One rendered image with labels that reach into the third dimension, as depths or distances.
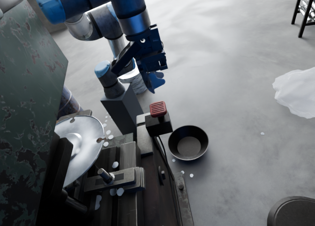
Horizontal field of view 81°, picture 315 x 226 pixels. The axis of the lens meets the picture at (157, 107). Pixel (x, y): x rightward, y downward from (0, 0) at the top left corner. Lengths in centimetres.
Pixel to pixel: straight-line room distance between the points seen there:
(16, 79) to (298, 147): 148
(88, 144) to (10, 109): 39
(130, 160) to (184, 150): 83
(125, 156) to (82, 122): 21
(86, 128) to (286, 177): 116
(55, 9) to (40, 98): 26
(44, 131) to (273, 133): 143
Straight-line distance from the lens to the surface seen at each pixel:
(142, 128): 78
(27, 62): 35
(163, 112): 64
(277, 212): 126
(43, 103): 34
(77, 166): 62
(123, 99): 130
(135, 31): 47
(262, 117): 162
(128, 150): 66
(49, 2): 53
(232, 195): 129
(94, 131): 67
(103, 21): 89
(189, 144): 145
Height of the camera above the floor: 122
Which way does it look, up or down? 44 degrees down
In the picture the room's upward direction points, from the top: 20 degrees counter-clockwise
